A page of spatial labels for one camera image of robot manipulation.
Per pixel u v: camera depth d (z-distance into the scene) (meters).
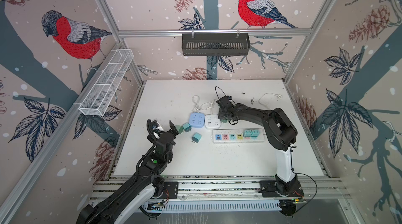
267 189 0.73
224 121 0.98
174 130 0.75
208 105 1.06
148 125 0.56
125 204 0.48
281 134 0.53
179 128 0.93
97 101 0.71
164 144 0.59
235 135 0.88
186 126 0.95
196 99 1.10
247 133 0.86
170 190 0.73
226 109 0.79
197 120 0.96
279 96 1.10
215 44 1.04
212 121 0.95
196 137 0.90
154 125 0.67
